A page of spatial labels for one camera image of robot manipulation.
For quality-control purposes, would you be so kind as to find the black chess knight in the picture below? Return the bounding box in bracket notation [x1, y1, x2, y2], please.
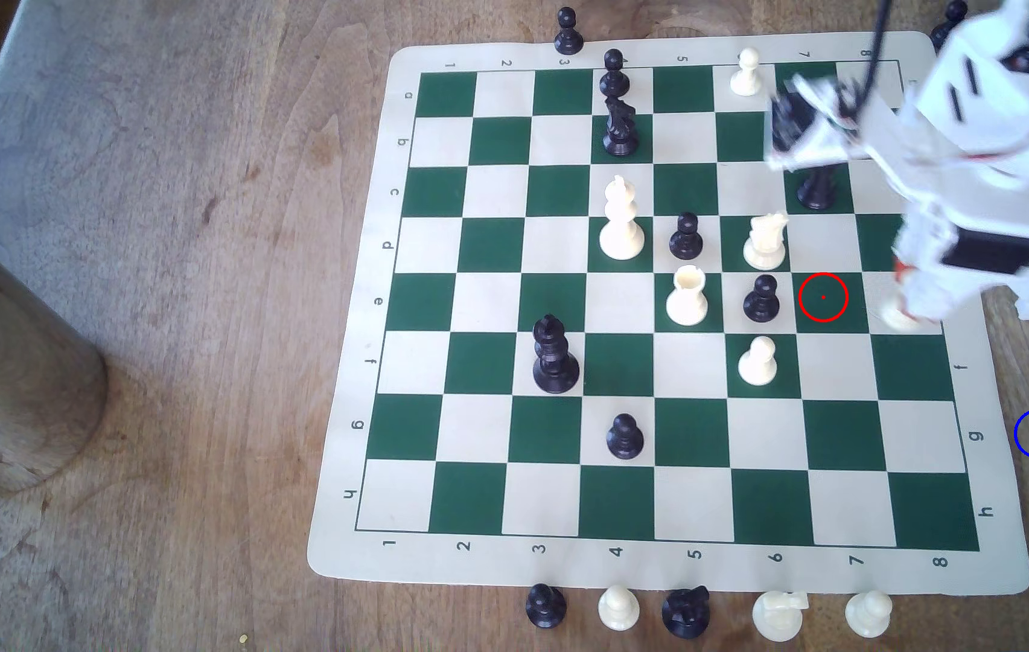
[661, 586, 712, 639]
[602, 95, 641, 158]

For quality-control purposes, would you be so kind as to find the white chess knight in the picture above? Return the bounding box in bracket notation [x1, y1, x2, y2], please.
[751, 590, 811, 643]
[742, 213, 791, 272]

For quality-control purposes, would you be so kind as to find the white chess bishop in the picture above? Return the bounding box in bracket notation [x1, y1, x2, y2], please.
[598, 176, 646, 262]

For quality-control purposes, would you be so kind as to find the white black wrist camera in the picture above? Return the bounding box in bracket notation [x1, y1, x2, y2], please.
[763, 72, 878, 173]

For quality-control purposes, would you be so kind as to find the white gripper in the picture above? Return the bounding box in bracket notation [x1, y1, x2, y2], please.
[881, 201, 1029, 325]

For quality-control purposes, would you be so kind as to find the black chess pawn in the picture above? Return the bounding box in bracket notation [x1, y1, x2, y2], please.
[742, 274, 780, 324]
[669, 213, 704, 261]
[525, 583, 567, 630]
[605, 414, 646, 461]
[931, 0, 970, 48]
[598, 50, 631, 99]
[553, 7, 585, 56]

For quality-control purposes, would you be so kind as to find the black chess rook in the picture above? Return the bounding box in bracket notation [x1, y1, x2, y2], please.
[797, 165, 841, 212]

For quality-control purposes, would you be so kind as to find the black chess king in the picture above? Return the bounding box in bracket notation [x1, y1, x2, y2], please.
[532, 314, 581, 395]

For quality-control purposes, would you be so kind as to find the black camera cable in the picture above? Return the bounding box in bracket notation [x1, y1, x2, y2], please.
[853, 0, 896, 110]

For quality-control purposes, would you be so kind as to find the white chess rook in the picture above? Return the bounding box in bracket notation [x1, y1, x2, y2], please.
[664, 264, 710, 327]

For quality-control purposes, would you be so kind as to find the green white chess mat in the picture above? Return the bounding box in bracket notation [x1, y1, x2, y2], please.
[306, 30, 1029, 597]

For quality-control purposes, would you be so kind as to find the wooden cylinder post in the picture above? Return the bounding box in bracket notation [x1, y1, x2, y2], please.
[0, 208, 110, 494]

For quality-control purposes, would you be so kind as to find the white chess pawn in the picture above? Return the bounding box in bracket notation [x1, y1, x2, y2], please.
[844, 590, 894, 639]
[738, 336, 780, 388]
[876, 297, 921, 331]
[597, 585, 641, 632]
[730, 48, 763, 98]

